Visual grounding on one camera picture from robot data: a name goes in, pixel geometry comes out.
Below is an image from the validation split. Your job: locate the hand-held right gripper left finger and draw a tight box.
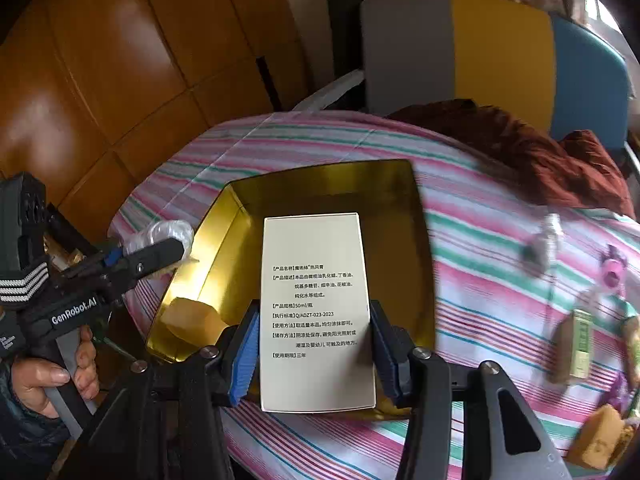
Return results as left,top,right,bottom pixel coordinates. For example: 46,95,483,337
60,300,261,480

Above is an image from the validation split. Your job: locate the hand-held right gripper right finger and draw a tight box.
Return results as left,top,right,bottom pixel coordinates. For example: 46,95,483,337
369,300,571,480

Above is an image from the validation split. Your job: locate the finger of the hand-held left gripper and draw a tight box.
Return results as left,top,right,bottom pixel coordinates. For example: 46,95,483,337
60,237,186,303
46,204,123,267

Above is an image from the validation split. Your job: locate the white printed carton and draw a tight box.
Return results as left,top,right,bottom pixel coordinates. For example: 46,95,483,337
260,212,377,414

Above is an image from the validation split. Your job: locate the gold tray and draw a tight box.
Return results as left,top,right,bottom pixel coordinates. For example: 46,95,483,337
145,159,436,418

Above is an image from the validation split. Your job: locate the person's left hand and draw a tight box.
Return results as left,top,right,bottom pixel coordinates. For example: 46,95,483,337
10,327,101,418

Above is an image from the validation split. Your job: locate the green label snack packet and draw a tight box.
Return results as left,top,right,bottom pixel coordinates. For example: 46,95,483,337
547,307,596,386

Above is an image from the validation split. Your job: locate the wooden wardrobe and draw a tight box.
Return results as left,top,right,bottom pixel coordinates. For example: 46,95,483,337
0,0,313,241

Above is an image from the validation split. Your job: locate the maroon cloth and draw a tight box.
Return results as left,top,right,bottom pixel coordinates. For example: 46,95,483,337
385,99,636,221

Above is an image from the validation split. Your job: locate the pink toy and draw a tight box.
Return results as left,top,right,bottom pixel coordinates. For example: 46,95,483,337
600,244,630,293

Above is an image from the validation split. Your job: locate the grey yellow blue headboard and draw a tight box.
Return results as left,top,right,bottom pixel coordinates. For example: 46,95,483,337
360,0,631,151

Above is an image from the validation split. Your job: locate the white bed rail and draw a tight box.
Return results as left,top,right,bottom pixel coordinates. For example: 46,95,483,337
622,140,640,181
292,70,366,111

